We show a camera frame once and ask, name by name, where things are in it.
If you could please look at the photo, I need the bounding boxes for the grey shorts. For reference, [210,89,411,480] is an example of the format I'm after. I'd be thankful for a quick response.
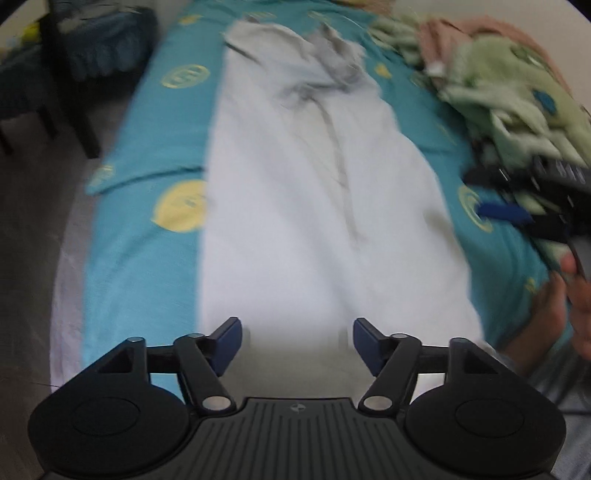
[526,342,591,480]

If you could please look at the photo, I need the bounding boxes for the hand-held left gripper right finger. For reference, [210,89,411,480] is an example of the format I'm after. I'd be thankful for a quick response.
[352,317,506,415]

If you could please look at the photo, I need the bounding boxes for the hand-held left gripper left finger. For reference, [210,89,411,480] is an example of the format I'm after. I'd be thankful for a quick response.
[90,316,244,413]

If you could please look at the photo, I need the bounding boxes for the green fleece blanket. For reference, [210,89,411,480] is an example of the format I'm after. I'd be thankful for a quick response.
[369,14,591,273]

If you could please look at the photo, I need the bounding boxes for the bed with teal sheet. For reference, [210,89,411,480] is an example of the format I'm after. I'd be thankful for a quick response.
[48,0,573,393]

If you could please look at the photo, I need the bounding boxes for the white pants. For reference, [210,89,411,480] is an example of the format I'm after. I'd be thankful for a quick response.
[196,18,485,400]

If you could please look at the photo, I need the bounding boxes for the blue covered chair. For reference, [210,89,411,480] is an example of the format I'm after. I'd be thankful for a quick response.
[58,2,158,100]

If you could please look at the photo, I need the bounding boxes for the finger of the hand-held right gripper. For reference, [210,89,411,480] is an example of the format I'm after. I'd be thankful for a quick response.
[462,164,539,195]
[478,200,571,241]

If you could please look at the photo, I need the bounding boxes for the pink fleece blanket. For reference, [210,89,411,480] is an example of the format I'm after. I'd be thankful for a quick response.
[418,15,571,93]

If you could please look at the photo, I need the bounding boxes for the person's right hand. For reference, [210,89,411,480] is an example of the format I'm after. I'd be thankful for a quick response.
[533,255,579,326]

